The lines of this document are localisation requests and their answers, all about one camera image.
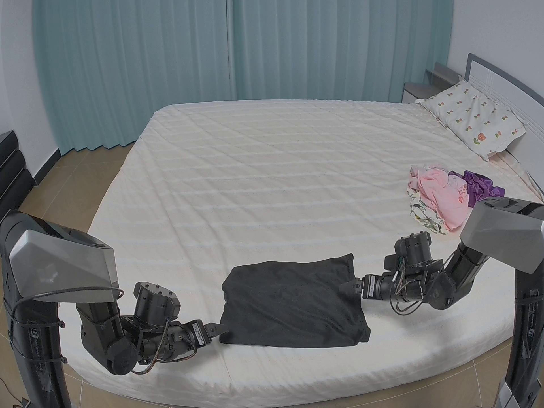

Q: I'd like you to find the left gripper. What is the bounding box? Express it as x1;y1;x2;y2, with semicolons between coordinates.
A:
169;319;230;357

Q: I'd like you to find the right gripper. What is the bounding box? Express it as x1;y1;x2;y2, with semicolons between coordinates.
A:
338;273;401;302

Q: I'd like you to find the black T-shirt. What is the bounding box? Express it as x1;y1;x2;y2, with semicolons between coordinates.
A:
221;252;371;349

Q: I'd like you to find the pile of clothes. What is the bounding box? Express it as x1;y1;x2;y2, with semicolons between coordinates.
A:
407;164;473;235

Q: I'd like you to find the bed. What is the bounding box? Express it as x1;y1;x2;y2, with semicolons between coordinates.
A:
63;53;544;405

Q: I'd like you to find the purple garment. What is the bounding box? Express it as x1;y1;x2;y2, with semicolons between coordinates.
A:
448;169;506;210

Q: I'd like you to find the white printed pillow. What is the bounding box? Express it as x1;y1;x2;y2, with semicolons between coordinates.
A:
418;79;528;162

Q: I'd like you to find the grey white bedside table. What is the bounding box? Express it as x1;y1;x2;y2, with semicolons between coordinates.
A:
403;62;464;104

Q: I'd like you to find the blue-green curtain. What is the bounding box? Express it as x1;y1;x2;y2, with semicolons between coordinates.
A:
229;0;454;102
33;0;235;153

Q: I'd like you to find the dark chest of drawers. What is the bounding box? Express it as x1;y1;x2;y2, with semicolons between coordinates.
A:
0;130;38;224

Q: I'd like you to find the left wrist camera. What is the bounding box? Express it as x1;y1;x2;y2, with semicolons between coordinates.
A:
133;282;180;328

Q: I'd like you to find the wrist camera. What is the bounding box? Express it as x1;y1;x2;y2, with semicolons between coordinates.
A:
133;282;180;328
394;231;443;272

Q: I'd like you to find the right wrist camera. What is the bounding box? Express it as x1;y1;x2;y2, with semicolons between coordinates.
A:
394;231;443;272

